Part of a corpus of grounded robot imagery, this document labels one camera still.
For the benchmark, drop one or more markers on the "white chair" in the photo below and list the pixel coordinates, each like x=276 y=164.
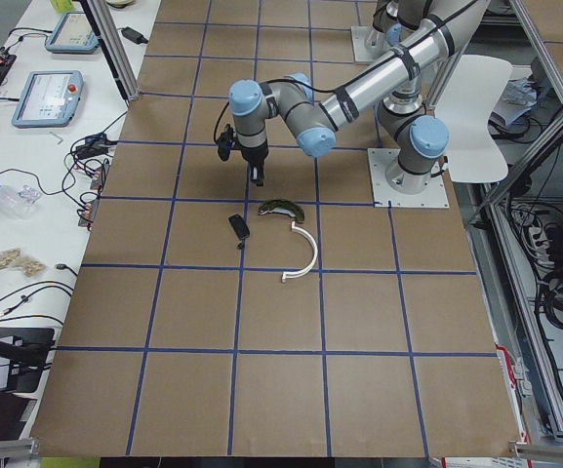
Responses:
x=465 y=107

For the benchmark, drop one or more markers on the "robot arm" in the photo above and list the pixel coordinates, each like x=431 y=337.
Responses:
x=432 y=30

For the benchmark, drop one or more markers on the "black brake pad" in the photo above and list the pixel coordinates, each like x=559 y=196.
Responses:
x=239 y=226

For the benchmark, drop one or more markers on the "aluminium frame post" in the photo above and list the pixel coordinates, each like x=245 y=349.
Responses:
x=102 y=24

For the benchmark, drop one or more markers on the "black power adapter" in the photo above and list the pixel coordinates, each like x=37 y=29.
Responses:
x=133 y=35

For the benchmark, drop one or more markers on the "curved brake shoe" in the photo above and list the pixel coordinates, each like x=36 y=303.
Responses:
x=284 y=207

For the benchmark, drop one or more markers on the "near blue teach pendant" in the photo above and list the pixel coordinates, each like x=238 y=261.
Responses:
x=49 y=99

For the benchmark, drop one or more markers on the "plastic water bottle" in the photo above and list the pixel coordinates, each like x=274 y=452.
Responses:
x=13 y=204

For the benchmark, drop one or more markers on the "blue teach pendant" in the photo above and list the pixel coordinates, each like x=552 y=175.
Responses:
x=49 y=99
x=72 y=35

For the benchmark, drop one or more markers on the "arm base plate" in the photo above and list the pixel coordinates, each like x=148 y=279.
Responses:
x=369 y=44
x=394 y=188

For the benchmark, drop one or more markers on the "far blue teach pendant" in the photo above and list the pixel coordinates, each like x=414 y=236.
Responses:
x=72 y=35

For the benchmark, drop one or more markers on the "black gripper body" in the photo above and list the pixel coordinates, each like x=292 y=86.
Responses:
x=253 y=156

